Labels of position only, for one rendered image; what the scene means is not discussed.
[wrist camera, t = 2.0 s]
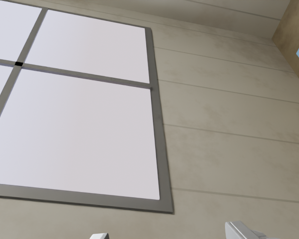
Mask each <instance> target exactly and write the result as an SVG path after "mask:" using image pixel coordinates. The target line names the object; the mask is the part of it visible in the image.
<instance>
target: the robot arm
mask: <svg viewBox="0 0 299 239"><path fill-rule="evenodd" d="M225 233H226V239H279V238H268V237H267V236H266V235H265V234H263V233H262V232H260V231H256V230H250V229H249V228H248V227H247V226H246V225H245V224H244V223H243V222H242V221H231V222H226V223H225ZM90 239H109V234H108V233H101V234H93V235H92V236H91V238H90Z"/></svg>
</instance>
